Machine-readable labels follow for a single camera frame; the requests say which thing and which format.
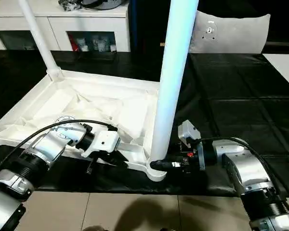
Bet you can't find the grey cushion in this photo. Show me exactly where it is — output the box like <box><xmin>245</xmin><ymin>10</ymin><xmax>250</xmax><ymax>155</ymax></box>
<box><xmin>189</xmin><ymin>11</ymin><xmax>271</xmax><ymax>54</ymax></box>

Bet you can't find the white glass-door cabinet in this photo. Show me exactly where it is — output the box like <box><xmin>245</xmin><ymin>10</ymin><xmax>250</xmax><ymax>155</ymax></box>
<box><xmin>0</xmin><ymin>0</ymin><xmax>131</xmax><ymax>52</ymax></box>

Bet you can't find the white flat board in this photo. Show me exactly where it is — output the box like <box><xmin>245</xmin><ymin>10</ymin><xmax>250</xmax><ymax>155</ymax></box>
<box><xmin>262</xmin><ymin>53</ymin><xmax>289</xmax><ymax>93</ymax></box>

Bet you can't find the black cabinet with gold label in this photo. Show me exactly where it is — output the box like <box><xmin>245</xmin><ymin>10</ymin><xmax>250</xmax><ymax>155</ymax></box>
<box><xmin>128</xmin><ymin>0</ymin><xmax>289</xmax><ymax>54</ymax></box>

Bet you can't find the dark round appliance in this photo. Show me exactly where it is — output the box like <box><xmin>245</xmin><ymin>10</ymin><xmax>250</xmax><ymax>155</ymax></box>
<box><xmin>59</xmin><ymin>0</ymin><xmax>131</xmax><ymax>11</ymax></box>

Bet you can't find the white plastic table top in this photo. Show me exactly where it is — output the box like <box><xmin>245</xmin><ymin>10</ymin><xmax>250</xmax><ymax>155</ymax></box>
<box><xmin>0</xmin><ymin>68</ymin><xmax>168</xmax><ymax>182</ymax></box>

